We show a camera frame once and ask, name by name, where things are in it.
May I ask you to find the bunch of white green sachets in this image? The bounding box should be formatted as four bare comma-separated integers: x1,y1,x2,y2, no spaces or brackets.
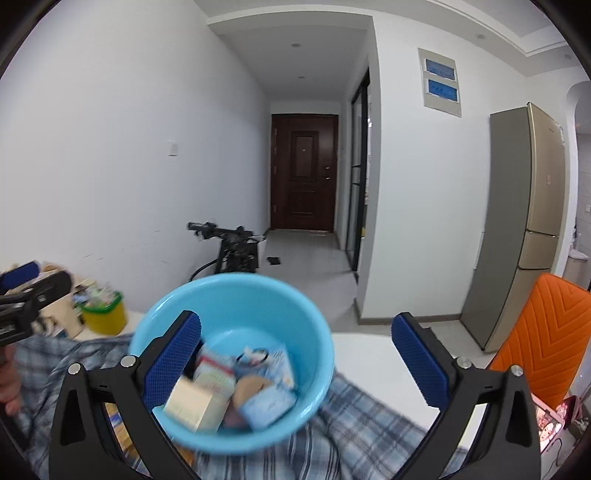
74,284,123,310

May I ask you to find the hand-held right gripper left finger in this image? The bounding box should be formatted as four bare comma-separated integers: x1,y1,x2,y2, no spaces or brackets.
48,310,202,480

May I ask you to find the blue plastic basin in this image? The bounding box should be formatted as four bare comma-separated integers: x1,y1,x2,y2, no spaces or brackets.
129,272,335,455

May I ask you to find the light blue wipes pack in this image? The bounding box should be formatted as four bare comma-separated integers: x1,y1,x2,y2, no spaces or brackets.
265,346,296,388

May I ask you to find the yellow bin green rim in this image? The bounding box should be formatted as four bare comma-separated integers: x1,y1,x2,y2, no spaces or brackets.
81,291,127,335

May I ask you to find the blue plaid blanket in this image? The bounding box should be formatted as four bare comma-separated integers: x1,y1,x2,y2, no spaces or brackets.
14,335,467,480

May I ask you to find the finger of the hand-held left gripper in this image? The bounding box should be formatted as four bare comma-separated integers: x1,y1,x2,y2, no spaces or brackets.
0,270,74,325
0,261,41,294

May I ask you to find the person's left hand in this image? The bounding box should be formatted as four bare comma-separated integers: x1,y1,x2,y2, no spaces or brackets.
0,344,22,415

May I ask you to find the orange chair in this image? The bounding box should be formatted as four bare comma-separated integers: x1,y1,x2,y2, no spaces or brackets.
487,272,591,418

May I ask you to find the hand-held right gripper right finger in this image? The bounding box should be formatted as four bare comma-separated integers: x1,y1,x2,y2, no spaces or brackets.
392,312,542,480

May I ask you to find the gold grey refrigerator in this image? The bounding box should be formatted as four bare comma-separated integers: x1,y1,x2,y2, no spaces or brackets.
460,102,568,354

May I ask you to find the small cream barcode box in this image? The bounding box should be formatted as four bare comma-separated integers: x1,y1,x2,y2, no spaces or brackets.
164,376,229,432

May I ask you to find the tan round soap bar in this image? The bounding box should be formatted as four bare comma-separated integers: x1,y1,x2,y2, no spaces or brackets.
233,375,275,407

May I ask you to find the beige cloth pile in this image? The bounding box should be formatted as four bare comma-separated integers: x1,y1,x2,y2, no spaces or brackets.
39,263,84,340

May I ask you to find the pink figure toy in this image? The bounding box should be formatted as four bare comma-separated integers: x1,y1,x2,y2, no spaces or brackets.
538,397,573,432

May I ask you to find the black framed glass door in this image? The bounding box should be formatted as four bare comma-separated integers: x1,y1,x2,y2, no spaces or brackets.
346,69,371,272

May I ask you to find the wall electrical panel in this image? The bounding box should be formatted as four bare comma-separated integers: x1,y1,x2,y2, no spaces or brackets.
418,47,463,116

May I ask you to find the dark brown entrance door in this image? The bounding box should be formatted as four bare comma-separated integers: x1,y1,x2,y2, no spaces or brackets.
271,114,339,232

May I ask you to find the black hair tie white plush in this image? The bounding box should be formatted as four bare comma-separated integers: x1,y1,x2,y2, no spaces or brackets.
235,347,271,367

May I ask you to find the light blue tissue pack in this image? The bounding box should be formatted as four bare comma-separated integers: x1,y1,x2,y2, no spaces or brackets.
240,385,296,428

